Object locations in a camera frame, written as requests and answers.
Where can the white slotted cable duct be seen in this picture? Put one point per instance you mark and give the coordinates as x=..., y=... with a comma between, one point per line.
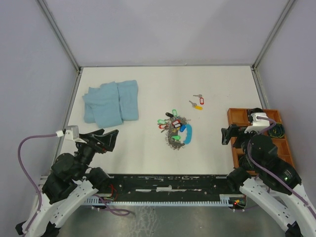
x=217, y=201

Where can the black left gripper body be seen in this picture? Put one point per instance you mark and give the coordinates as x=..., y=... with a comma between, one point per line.
x=93, y=147

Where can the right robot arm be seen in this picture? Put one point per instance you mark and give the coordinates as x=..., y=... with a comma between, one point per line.
x=295, y=215

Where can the loose key red tag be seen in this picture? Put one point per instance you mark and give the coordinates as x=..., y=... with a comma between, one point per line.
x=201, y=99

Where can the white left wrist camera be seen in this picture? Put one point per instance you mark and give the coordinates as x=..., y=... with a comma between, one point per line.
x=70, y=133

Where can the green key tag on organizer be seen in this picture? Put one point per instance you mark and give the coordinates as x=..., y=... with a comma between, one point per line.
x=174, y=112

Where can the black key tag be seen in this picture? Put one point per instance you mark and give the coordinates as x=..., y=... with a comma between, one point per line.
x=169, y=115

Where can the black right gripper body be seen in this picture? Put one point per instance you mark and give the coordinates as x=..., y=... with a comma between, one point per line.
x=239, y=131

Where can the light blue folded cloth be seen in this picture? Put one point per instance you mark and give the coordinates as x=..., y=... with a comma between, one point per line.
x=111, y=104

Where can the key yellow tag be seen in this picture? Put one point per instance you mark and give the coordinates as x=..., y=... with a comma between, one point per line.
x=196, y=106

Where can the blue key tag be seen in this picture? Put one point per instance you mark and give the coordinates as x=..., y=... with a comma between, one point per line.
x=182, y=128

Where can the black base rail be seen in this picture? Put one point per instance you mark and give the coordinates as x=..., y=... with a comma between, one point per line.
x=167, y=187

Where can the metal key organizer blue handle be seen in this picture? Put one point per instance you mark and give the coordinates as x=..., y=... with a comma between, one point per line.
x=165, y=125

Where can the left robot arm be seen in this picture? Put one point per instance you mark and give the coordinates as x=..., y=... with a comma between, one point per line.
x=70, y=182

